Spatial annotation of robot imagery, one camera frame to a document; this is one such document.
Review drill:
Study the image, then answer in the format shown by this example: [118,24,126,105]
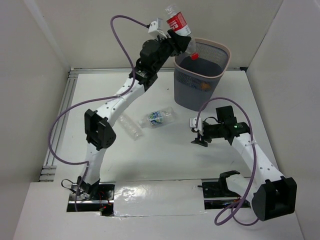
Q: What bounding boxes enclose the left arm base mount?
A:
[61,178,115,217]

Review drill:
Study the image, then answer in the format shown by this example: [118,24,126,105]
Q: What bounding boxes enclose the red label water bottle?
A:
[165,4,199,60]

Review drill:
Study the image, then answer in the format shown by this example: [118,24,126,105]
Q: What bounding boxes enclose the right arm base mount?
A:
[197,170,242,210]

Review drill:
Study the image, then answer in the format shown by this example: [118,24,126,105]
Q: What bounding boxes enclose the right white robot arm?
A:
[189,105,297,221]

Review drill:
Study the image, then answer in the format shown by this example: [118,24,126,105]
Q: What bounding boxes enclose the grey mesh waste bin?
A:
[173,38,231,111]

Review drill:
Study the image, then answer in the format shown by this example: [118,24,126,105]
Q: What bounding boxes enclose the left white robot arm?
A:
[77,29,191,200]

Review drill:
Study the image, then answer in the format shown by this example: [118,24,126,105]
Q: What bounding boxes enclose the orange drink bottle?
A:
[200,82,212,92]

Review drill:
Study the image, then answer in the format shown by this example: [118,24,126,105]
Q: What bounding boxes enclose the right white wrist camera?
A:
[189,117,203,135]

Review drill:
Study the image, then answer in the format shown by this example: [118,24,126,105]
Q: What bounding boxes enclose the shiny tape sheet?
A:
[113,179,206,217]

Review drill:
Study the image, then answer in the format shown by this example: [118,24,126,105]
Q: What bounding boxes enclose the clear unlabelled plastic bottle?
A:
[118,113,143,141]

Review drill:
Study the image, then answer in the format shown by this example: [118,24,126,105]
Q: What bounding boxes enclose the green blue label bottle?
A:
[138,107,176,128]

